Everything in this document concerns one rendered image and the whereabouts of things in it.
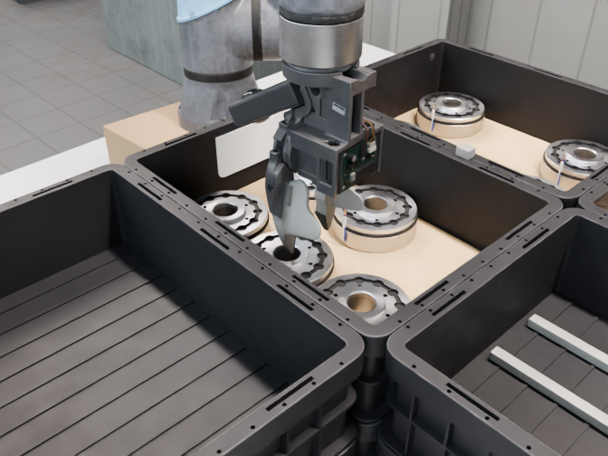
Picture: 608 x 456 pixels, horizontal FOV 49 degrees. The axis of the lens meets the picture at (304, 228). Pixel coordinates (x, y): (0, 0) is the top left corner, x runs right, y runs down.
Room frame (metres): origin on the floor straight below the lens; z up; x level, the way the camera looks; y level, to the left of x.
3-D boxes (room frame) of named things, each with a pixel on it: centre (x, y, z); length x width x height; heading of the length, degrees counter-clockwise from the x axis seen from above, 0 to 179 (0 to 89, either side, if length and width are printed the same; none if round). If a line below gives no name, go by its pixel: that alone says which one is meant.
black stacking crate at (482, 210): (0.62, -0.03, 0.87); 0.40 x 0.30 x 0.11; 43
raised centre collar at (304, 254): (0.57, 0.02, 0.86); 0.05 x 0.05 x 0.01
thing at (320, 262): (0.57, 0.02, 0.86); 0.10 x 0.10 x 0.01
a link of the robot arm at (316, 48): (0.59, -0.02, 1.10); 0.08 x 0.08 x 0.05
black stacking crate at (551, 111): (0.83, -0.25, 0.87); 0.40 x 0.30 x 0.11; 43
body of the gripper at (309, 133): (0.58, -0.02, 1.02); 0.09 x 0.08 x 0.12; 47
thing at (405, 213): (0.67, -0.09, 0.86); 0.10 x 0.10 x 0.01
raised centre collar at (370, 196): (0.67, -0.09, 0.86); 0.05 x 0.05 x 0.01
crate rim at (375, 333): (0.62, -0.03, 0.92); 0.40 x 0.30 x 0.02; 43
